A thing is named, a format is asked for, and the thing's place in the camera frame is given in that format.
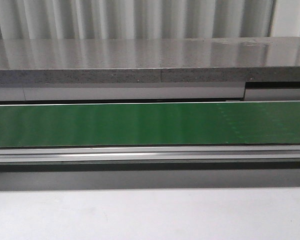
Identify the green conveyor belt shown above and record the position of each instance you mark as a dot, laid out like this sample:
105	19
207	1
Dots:
184	123

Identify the grey speckled stone countertop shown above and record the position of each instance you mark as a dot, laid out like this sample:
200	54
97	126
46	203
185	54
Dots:
115	61

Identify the grey cabinet front panels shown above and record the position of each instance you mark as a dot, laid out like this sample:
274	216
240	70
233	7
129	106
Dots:
189	91

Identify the white pleated curtain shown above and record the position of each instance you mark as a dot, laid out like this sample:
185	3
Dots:
148	19

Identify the aluminium conveyor frame rail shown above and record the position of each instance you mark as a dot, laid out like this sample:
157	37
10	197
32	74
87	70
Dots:
147	154

